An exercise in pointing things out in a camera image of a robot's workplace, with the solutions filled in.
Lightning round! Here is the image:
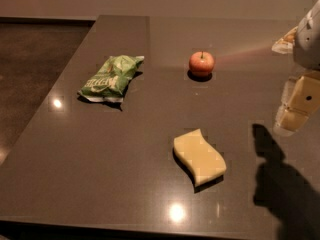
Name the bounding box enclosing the yellow sponge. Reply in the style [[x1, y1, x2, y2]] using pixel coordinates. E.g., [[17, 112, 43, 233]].
[[174, 129, 227, 187]]

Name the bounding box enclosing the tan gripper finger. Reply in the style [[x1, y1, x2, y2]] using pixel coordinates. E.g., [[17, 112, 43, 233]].
[[271, 27, 298, 54], [273, 71, 320, 137]]

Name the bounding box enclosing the green jalapeno chip bag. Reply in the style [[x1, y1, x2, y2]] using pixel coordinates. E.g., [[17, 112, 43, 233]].
[[78, 55, 144, 103]]

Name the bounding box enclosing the red apple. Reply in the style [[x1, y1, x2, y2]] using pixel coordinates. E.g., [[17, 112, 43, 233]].
[[189, 51, 215, 77]]

